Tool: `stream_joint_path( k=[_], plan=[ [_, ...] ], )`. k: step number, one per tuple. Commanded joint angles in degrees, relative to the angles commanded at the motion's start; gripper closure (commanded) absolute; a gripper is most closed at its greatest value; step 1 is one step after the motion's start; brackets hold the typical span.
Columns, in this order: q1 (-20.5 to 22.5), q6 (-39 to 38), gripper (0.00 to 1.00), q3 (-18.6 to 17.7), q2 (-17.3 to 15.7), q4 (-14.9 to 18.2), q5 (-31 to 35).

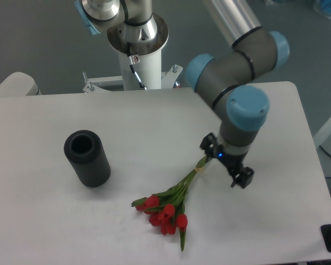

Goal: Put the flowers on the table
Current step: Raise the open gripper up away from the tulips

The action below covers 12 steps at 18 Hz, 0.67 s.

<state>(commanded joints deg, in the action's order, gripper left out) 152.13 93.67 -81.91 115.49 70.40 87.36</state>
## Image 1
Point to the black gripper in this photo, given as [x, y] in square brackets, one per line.
[242, 176]

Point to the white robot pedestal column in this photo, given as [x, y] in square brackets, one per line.
[139, 50]

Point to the clear bag with blue items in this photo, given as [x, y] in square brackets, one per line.
[323, 7]

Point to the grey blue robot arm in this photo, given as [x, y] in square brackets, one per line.
[223, 84]

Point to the white metal base frame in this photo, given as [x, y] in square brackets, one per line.
[115, 83]

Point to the white rounded side table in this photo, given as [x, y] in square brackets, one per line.
[19, 84]

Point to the red tulip bouquet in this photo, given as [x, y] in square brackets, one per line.
[167, 209]

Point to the black ribbed cylindrical vase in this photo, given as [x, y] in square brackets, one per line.
[84, 150]

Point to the white furniture at right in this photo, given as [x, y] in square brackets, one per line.
[322, 134]

